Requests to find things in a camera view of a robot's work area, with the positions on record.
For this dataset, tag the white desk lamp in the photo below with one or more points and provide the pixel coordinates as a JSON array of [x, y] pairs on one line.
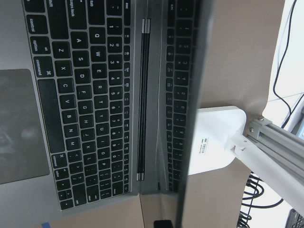
[[218, 139]]

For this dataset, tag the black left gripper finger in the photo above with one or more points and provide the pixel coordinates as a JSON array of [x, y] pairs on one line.
[[162, 224]]

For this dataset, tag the grey laptop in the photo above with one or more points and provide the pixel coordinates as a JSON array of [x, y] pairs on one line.
[[97, 109]]

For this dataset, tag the aluminium frame post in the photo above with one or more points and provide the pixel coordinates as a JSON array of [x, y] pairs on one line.
[[283, 147]]

